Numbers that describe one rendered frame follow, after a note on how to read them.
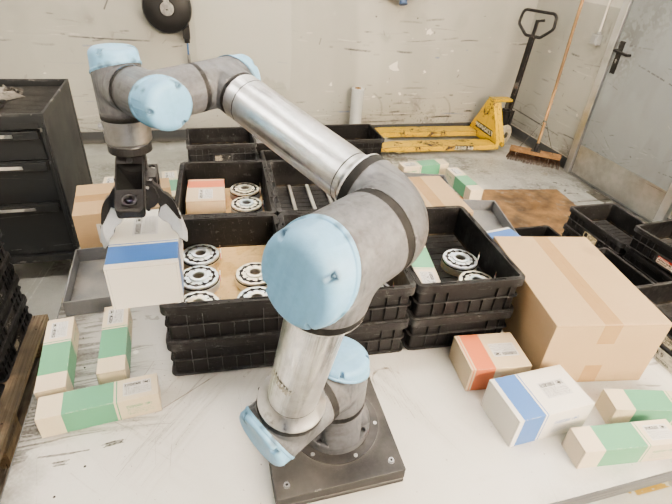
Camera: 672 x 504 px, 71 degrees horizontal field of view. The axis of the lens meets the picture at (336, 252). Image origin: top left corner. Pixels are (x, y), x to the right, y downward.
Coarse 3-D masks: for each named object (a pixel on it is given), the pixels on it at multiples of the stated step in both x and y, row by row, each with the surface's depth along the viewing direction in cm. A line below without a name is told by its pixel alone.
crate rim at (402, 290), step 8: (280, 216) 139; (288, 216) 140; (280, 224) 135; (408, 272) 120; (408, 280) 117; (384, 288) 113; (392, 288) 114; (400, 288) 114; (408, 288) 114; (376, 296) 113; (384, 296) 114; (392, 296) 114; (400, 296) 115
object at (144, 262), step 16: (128, 224) 91; (144, 224) 92; (160, 224) 92; (112, 240) 86; (128, 240) 87; (144, 240) 87; (160, 240) 87; (176, 240) 88; (112, 256) 82; (128, 256) 82; (144, 256) 83; (160, 256) 83; (176, 256) 83; (112, 272) 80; (128, 272) 81; (144, 272) 82; (160, 272) 82; (176, 272) 83; (112, 288) 82; (128, 288) 82; (144, 288) 83; (160, 288) 84; (176, 288) 85; (112, 304) 83; (128, 304) 84; (144, 304) 85
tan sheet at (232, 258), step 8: (224, 248) 141; (232, 248) 141; (240, 248) 141; (248, 248) 142; (256, 248) 142; (264, 248) 142; (224, 256) 137; (232, 256) 138; (240, 256) 138; (248, 256) 138; (256, 256) 138; (224, 264) 134; (232, 264) 134; (240, 264) 135; (224, 272) 131; (232, 272) 131; (224, 280) 128; (232, 280) 128; (224, 288) 125; (232, 288) 125; (224, 296) 122; (232, 296) 123
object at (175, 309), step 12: (204, 216) 136; (216, 216) 136; (228, 216) 137; (240, 216) 137; (252, 216) 138; (264, 216) 139; (276, 216) 139; (276, 228) 133; (216, 300) 106; (228, 300) 106; (240, 300) 106; (252, 300) 106; (264, 300) 107; (168, 312) 103; (180, 312) 104; (192, 312) 104; (204, 312) 105
